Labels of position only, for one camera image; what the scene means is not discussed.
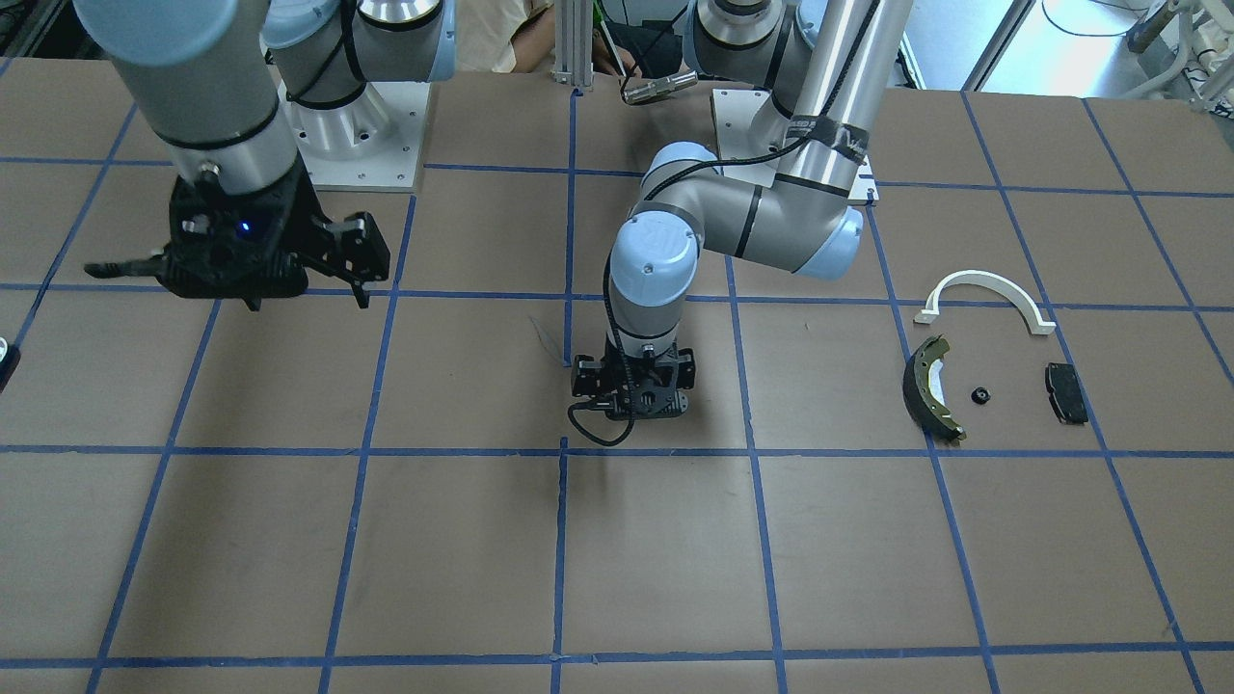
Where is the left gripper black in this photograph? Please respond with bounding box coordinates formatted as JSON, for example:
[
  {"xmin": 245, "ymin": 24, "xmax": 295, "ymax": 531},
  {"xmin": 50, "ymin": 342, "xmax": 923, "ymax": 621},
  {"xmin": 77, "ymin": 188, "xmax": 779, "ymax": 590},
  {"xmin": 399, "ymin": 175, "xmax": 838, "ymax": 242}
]
[{"xmin": 573, "ymin": 343, "xmax": 697, "ymax": 420}]

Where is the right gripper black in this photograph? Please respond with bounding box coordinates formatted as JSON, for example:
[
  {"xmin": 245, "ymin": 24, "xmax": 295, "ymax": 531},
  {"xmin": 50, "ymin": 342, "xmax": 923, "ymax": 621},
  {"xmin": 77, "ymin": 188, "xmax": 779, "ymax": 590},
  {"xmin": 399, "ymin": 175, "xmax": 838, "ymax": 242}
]
[{"xmin": 159, "ymin": 161, "xmax": 391, "ymax": 312}]

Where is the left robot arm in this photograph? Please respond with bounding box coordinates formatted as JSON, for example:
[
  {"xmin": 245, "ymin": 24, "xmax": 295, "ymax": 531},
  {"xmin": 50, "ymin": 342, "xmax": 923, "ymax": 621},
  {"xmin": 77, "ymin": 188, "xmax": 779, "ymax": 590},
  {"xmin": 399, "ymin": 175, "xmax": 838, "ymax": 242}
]
[{"xmin": 568, "ymin": 1, "xmax": 912, "ymax": 422}]

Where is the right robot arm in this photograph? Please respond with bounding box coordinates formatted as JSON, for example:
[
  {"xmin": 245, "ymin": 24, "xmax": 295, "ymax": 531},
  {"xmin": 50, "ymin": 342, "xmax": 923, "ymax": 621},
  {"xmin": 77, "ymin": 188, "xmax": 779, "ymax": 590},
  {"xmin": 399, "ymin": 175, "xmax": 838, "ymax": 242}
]
[{"xmin": 74, "ymin": 1, "xmax": 457, "ymax": 310}]

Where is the dark brake shoe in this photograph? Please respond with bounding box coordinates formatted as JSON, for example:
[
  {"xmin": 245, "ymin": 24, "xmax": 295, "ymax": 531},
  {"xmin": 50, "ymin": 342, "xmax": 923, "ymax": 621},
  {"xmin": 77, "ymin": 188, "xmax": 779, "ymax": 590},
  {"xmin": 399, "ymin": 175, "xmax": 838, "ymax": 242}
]
[{"xmin": 902, "ymin": 333, "xmax": 967, "ymax": 443}]

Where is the silver metal cylinder tool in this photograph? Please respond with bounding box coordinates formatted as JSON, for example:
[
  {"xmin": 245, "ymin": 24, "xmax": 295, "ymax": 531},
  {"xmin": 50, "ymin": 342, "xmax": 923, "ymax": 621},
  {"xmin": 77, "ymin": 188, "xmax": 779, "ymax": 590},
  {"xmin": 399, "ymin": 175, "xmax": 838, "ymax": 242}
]
[{"xmin": 621, "ymin": 70, "xmax": 698, "ymax": 106}]

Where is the seated man beige shirt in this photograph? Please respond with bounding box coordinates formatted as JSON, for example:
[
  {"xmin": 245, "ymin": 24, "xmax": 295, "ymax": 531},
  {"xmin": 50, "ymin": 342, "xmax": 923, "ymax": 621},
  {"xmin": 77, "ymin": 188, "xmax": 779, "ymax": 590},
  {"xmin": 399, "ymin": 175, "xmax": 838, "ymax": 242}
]
[{"xmin": 455, "ymin": 1, "xmax": 557, "ymax": 73}]

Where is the white curved plastic part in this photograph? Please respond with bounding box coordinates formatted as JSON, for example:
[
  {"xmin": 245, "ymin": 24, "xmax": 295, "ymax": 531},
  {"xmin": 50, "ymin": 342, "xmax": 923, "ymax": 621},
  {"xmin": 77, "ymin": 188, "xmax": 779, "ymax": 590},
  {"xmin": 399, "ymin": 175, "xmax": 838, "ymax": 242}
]
[{"xmin": 913, "ymin": 270, "xmax": 1058, "ymax": 336}]

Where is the black brake pad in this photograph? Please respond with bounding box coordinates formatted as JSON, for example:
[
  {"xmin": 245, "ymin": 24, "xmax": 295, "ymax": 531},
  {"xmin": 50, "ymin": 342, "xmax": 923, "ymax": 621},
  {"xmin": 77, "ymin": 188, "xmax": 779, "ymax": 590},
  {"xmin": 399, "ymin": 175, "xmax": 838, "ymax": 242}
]
[{"xmin": 1044, "ymin": 361, "xmax": 1088, "ymax": 425}]

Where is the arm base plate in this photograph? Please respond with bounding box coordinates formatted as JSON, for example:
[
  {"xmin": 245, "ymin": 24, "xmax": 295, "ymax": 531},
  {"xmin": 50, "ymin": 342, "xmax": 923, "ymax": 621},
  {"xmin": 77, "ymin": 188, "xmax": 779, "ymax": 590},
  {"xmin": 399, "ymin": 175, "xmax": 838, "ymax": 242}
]
[
  {"xmin": 711, "ymin": 86, "xmax": 880, "ymax": 205},
  {"xmin": 283, "ymin": 82, "xmax": 432, "ymax": 194}
]

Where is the aluminium frame post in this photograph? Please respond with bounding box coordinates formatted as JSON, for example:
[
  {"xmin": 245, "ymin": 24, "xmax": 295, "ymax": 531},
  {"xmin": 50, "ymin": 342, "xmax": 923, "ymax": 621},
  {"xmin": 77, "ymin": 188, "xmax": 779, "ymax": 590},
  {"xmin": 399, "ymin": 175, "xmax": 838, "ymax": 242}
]
[{"xmin": 552, "ymin": 0, "xmax": 595, "ymax": 93}]

